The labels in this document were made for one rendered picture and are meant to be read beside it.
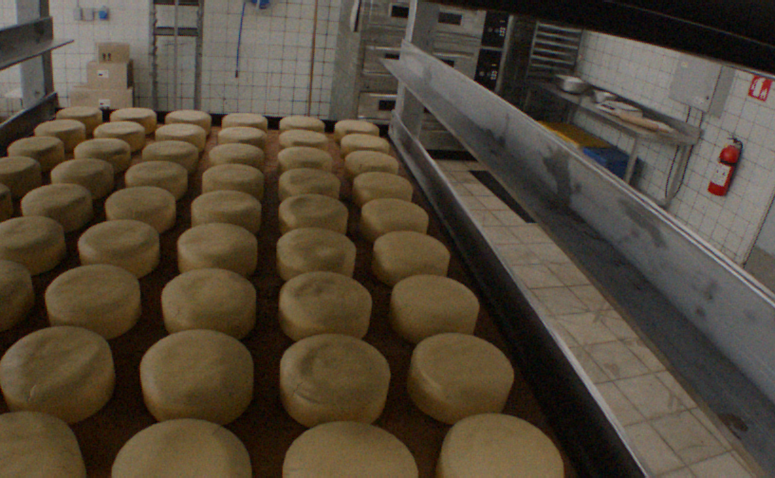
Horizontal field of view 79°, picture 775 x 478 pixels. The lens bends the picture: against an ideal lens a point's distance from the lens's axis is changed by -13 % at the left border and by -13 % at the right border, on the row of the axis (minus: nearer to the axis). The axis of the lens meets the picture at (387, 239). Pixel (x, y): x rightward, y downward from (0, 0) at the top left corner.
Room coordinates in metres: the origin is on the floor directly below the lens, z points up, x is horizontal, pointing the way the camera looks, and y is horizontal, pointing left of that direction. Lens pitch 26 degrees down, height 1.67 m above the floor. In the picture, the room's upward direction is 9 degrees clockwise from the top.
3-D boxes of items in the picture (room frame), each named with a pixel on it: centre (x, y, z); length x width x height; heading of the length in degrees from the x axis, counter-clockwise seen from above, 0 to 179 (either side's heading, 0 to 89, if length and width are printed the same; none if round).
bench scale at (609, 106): (4.91, -1.97, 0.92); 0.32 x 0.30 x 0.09; 118
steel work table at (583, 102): (5.18, -1.90, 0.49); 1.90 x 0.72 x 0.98; 21
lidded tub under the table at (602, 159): (4.90, -2.00, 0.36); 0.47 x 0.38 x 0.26; 113
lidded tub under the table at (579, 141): (5.32, -1.84, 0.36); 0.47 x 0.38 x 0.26; 111
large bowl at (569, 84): (5.69, -1.68, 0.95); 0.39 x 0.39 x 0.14
